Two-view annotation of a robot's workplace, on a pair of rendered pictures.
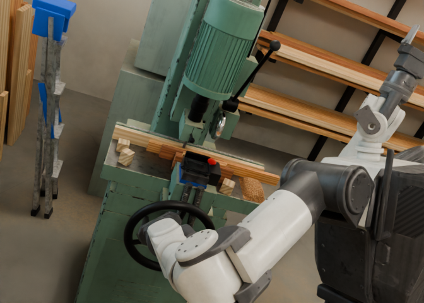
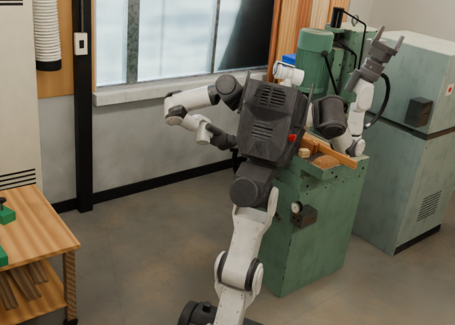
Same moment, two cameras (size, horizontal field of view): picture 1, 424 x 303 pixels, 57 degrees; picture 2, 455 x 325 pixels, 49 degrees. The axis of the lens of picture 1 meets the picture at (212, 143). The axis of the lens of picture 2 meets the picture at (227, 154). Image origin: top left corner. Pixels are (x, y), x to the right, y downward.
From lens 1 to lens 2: 210 cm
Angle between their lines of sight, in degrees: 57
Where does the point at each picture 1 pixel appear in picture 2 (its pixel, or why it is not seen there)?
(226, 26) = (300, 45)
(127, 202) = not seen: hidden behind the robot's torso
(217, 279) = (167, 105)
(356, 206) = (221, 89)
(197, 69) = not seen: hidden behind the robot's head
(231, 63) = (306, 67)
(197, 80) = not seen: hidden behind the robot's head
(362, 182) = (227, 80)
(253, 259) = (175, 97)
